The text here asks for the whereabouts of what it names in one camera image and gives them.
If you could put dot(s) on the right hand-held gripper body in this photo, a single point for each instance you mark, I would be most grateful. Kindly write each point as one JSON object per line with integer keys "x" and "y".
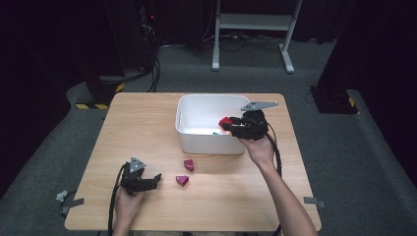
{"x": 254, "y": 128}

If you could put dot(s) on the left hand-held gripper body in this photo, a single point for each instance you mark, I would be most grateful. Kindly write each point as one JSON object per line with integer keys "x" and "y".
{"x": 132, "y": 180}

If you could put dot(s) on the magenta wedge block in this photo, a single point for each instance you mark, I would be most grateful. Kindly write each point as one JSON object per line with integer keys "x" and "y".
{"x": 182, "y": 180}

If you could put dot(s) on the red block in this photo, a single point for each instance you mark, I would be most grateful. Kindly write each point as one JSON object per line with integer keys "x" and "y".
{"x": 225, "y": 122}

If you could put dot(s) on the black stand base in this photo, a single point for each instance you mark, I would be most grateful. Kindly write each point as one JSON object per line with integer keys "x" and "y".
{"x": 101, "y": 90}
{"x": 332, "y": 100}

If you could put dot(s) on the person's right hand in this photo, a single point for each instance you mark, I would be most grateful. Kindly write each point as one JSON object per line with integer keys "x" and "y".
{"x": 262, "y": 152}

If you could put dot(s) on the yellow black hazard tape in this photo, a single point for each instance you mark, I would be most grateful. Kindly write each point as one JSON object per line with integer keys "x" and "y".
{"x": 91, "y": 106}

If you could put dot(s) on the person's left hand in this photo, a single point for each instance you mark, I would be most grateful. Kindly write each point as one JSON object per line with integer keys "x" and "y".
{"x": 126, "y": 208}

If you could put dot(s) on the white plastic box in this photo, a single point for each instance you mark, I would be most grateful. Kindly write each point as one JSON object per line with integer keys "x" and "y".
{"x": 203, "y": 144}

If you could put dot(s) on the dark maroon block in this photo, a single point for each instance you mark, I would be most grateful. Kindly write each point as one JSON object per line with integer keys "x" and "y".
{"x": 189, "y": 165}

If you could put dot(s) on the grey tape strip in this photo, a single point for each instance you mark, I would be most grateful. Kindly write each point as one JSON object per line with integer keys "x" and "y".
{"x": 314, "y": 201}
{"x": 73, "y": 203}

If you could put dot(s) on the dark curtain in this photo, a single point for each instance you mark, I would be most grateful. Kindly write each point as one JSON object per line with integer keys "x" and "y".
{"x": 377, "y": 49}
{"x": 39, "y": 65}

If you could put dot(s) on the white metal stand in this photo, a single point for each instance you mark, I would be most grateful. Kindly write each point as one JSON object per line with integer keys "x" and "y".
{"x": 255, "y": 22}

